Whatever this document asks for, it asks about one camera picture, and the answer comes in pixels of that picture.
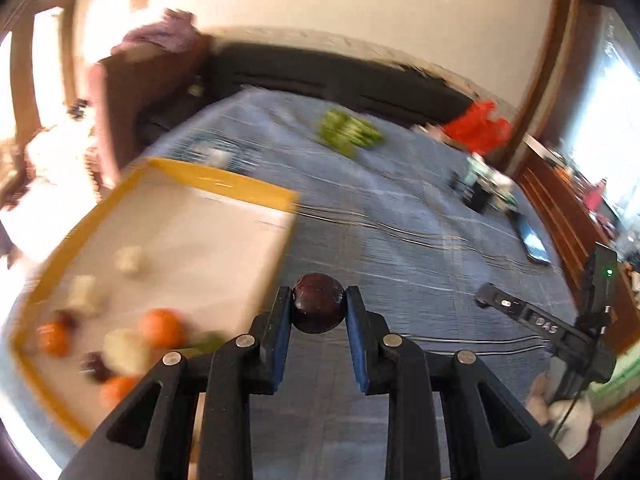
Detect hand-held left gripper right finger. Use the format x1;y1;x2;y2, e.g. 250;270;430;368
346;285;581;480

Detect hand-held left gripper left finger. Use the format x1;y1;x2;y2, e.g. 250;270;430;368
59;285;293;480

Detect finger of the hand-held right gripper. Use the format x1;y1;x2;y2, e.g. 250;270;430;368
475;282;524;322

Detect dark red plum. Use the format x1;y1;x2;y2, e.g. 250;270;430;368
291;272;347;335

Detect orange with green leaf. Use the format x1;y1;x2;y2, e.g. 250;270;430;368
137;308;226;358

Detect yellow rimmed tray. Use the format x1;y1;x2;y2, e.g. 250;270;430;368
10;157;300;446

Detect pale cut fruit piece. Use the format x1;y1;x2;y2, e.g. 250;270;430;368
67;275;101;316
102;328;153;377
114;245;147;276

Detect small orange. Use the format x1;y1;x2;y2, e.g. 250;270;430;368
36;321;71;358

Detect person's right hand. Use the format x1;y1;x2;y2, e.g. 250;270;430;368
525;372;596;461

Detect black smartphone in clear case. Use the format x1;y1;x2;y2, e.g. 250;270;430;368
515;211;552;266

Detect blue plaid blanket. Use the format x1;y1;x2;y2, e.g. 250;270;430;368
135;85;596;480

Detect black box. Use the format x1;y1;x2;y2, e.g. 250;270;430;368
452;167;496;213

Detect brown wooden cabinet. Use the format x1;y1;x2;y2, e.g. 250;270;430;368
500;0;640;351

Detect pink bottle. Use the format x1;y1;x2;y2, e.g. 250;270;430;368
585;177;608;213

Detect red plastic bag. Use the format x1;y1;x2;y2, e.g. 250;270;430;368
442;100;513;156

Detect green lettuce leaves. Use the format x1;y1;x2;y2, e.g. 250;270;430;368
316;108;386;158

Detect black headboard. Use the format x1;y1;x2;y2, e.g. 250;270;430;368
207;42;481;126

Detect brown chair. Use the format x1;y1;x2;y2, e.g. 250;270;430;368
82;35;213;191

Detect pink cloth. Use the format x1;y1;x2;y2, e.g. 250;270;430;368
112;8;201;56

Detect black cable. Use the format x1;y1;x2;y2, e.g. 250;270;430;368
550;387;588;438

